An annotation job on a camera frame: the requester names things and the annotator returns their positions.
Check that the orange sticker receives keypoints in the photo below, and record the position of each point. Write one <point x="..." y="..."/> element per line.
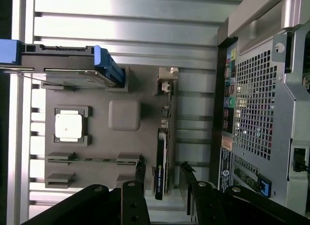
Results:
<point x="227" y="143"/>

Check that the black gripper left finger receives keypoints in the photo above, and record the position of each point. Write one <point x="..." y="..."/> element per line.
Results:
<point x="135" y="205"/>

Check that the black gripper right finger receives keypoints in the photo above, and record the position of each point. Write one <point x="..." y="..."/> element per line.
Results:
<point x="206" y="205"/>

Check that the green RAM stick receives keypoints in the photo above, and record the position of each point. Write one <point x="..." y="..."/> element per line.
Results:
<point x="97" y="159"/>

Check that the black service label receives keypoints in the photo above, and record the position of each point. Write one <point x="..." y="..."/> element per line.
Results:
<point x="225" y="169"/>

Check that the silver CPU chip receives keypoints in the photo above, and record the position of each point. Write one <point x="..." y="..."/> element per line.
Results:
<point x="69" y="125"/>

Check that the disk in blue carrier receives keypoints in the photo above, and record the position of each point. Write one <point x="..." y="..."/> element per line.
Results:
<point x="55" y="54"/>

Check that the grey parts rack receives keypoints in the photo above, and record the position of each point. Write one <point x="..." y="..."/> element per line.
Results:
<point x="109" y="147"/>

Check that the grey open PC case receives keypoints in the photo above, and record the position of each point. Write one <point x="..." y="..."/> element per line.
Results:
<point x="285" y="101"/>

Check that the blue card retainer clip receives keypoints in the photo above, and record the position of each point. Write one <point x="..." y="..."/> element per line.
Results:
<point x="264" y="187"/>

